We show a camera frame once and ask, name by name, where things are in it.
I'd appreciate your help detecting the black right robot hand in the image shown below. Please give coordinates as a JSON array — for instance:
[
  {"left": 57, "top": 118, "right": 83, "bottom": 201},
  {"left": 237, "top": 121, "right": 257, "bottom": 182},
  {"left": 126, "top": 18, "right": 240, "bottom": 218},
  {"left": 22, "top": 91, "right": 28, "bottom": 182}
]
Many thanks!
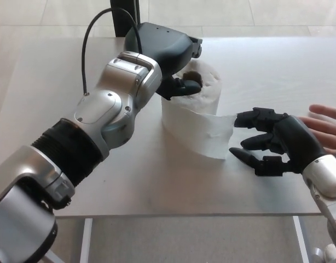
[{"left": 229, "top": 107, "right": 326, "bottom": 178}]

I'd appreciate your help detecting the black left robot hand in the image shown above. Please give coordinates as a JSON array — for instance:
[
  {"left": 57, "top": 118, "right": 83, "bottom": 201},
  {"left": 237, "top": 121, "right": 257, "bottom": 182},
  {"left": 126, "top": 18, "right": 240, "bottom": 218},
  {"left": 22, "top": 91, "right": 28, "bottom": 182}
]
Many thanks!
[{"left": 123, "top": 22, "right": 203, "bottom": 101}]

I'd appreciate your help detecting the person's bare hand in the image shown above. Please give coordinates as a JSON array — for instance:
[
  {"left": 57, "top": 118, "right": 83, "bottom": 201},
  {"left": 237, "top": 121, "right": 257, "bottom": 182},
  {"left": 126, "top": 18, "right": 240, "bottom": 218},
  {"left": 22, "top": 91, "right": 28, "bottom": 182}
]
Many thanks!
[{"left": 298, "top": 104, "right": 336, "bottom": 157}]

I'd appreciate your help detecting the white toilet paper roll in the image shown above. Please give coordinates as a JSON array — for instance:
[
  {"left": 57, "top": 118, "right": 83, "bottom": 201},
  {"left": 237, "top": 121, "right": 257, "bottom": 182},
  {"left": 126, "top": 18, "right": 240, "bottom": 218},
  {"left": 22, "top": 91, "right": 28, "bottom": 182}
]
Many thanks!
[{"left": 161, "top": 59, "right": 237, "bottom": 161}]

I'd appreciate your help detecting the white and silver robot foot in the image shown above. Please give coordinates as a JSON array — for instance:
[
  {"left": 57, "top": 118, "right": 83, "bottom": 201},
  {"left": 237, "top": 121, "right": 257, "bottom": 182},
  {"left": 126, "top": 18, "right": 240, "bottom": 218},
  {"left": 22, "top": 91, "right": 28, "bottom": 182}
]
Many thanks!
[{"left": 311, "top": 242, "right": 336, "bottom": 263}]

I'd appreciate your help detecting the black door frame post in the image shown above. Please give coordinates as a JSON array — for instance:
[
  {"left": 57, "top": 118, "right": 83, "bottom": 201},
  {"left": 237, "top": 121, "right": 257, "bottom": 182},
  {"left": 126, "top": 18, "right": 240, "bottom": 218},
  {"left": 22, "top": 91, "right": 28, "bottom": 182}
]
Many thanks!
[{"left": 109, "top": 0, "right": 141, "bottom": 38}]

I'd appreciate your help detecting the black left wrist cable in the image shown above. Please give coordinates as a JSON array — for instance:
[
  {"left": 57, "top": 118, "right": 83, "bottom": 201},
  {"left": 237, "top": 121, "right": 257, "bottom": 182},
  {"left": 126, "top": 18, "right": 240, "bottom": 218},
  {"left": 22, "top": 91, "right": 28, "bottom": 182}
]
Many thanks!
[{"left": 82, "top": 7, "right": 143, "bottom": 95}]

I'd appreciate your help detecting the white table frame bar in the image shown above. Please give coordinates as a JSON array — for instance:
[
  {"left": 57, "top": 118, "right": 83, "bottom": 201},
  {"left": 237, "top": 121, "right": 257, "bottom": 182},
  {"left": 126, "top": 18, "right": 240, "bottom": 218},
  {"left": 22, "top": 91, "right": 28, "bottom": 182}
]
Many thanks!
[
  {"left": 292, "top": 216, "right": 311, "bottom": 263},
  {"left": 80, "top": 218, "right": 94, "bottom": 263}
]

